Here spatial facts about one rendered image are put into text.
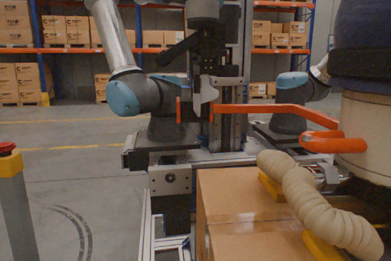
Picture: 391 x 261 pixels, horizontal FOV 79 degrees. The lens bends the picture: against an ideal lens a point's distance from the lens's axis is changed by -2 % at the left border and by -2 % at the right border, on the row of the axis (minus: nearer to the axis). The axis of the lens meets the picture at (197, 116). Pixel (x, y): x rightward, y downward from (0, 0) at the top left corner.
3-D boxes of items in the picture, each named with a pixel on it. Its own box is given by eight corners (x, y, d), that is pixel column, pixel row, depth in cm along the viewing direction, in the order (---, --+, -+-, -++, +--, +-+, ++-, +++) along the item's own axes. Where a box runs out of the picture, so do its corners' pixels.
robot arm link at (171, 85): (189, 110, 91) (189, 73, 87) (160, 116, 81) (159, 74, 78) (168, 106, 99) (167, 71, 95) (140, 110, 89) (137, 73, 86)
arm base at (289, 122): (262, 125, 106) (264, 102, 104) (294, 123, 109) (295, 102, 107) (279, 136, 92) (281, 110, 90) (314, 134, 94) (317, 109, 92)
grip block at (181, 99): (176, 123, 56) (176, 101, 54) (176, 115, 64) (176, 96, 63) (212, 123, 56) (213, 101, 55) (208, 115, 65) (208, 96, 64)
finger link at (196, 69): (201, 91, 52) (199, 52, 53) (193, 91, 52) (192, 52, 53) (199, 96, 57) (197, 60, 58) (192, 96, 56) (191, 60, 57)
